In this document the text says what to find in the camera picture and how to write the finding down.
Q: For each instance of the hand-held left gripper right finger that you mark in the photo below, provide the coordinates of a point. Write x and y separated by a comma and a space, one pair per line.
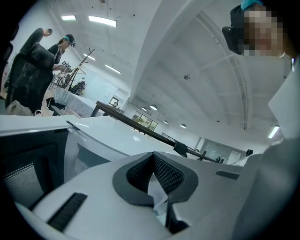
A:
211, 199

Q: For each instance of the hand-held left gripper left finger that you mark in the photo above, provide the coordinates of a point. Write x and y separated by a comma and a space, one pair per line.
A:
93, 199

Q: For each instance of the black metal railing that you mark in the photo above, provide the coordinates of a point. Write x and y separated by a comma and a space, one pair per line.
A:
140, 127

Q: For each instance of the ceiling strip light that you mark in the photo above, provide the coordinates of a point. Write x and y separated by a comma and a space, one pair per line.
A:
68, 17
89, 57
273, 132
112, 69
102, 21

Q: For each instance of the framed window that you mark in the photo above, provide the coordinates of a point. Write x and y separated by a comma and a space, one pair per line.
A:
145, 122

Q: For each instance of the table with patterned cloth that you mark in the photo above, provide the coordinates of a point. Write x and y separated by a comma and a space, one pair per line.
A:
82, 104

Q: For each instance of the white fabric bag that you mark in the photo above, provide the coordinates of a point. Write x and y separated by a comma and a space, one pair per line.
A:
62, 97

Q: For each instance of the cream fabric bag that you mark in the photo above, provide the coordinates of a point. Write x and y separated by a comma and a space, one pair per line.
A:
17, 109

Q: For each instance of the ceiling smoke detector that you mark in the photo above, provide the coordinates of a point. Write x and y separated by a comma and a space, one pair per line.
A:
186, 76

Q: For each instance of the white striped shirt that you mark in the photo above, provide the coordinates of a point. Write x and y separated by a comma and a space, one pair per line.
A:
288, 98

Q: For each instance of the wooden coat rack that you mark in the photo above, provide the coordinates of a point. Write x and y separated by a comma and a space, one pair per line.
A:
82, 63

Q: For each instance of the black office chair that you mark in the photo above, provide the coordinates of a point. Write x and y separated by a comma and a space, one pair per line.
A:
30, 77

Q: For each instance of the person's head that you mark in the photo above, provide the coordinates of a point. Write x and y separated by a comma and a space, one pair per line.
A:
264, 32

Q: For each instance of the teal headband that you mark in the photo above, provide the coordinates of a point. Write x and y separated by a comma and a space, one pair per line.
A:
252, 3

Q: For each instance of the black head-mounted camera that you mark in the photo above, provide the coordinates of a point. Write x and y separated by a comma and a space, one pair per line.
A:
232, 35

